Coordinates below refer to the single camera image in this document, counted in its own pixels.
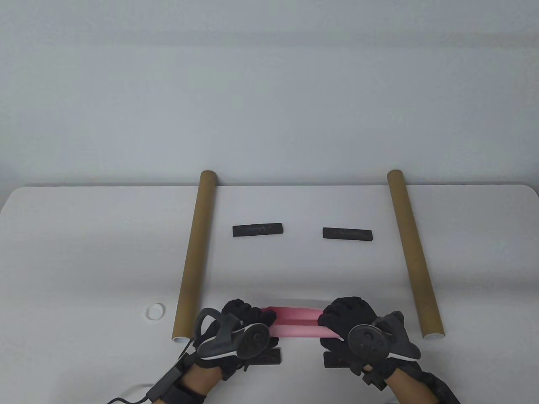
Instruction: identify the black wrist strap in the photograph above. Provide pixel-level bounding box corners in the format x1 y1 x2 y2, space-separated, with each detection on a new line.
165 381 207 404

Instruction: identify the brown cardboard mailing tube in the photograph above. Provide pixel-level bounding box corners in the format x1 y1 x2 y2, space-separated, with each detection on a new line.
171 170 218 342
387 170 445 340

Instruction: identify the pink paper sheet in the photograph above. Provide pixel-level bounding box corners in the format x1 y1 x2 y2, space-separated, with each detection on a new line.
259 306 344 340

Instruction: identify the black cable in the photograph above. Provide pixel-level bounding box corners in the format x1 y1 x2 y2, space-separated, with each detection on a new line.
105 337 198 404

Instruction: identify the person's right forearm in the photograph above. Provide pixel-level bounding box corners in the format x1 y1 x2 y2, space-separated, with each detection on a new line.
385 370 438 404

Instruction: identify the grey wrist-mounted box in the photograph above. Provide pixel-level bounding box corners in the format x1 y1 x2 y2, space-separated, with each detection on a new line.
419 364 460 404
145 356 188 400

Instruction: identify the black paperweight bar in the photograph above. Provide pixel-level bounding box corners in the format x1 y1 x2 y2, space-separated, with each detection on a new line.
248 347 282 366
323 227 374 242
323 351 352 369
232 223 284 237

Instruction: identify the grey hand-mounted controller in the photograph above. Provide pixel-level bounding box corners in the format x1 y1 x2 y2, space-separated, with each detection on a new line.
347 311 422 364
193 308 271 361

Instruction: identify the person's left hand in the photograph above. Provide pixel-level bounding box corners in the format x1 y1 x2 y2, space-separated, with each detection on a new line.
187 299 279 381

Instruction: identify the person's right hand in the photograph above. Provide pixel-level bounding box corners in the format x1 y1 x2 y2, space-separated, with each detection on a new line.
318 297 422 391

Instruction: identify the person's left forearm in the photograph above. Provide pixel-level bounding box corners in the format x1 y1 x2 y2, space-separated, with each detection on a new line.
179 364 223 404

